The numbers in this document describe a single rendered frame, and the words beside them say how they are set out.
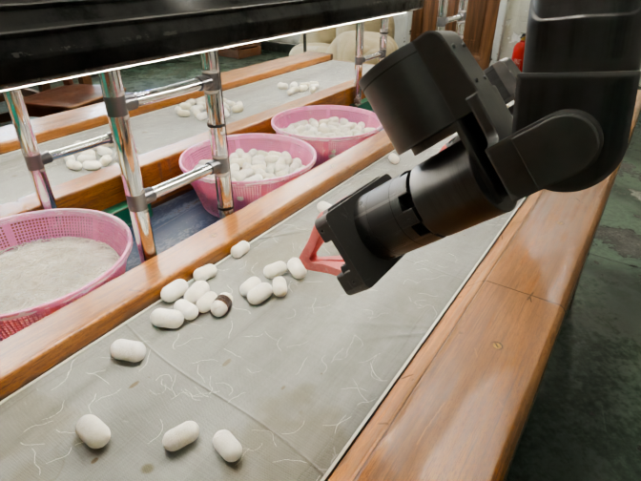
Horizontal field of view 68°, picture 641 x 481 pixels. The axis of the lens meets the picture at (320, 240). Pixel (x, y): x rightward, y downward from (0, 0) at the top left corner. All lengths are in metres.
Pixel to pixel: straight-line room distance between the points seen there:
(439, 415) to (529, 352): 0.13
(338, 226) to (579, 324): 1.62
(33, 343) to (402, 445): 0.38
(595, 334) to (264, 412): 1.55
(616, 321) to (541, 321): 1.43
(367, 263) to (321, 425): 0.17
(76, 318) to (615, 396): 1.47
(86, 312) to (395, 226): 0.38
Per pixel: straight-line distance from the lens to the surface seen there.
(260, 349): 0.53
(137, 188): 0.63
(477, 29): 5.47
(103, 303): 0.60
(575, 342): 1.84
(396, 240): 0.36
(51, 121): 1.34
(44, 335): 0.59
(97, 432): 0.48
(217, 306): 0.57
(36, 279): 0.75
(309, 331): 0.55
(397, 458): 0.42
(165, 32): 0.39
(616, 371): 1.79
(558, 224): 0.79
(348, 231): 0.36
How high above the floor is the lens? 1.11
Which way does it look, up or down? 31 degrees down
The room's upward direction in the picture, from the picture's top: straight up
